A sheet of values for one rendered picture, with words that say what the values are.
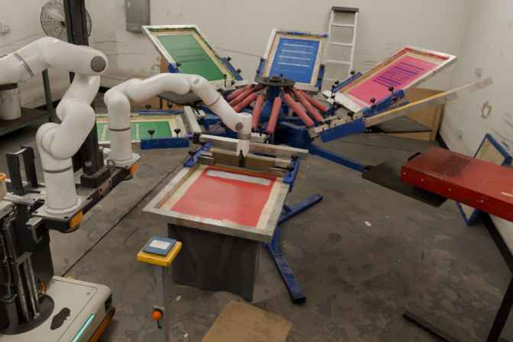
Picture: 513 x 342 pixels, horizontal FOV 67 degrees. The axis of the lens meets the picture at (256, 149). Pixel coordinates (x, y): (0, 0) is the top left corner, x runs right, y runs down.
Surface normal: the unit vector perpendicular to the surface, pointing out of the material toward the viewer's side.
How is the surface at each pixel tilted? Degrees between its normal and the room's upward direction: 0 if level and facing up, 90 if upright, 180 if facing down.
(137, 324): 0
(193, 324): 0
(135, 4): 90
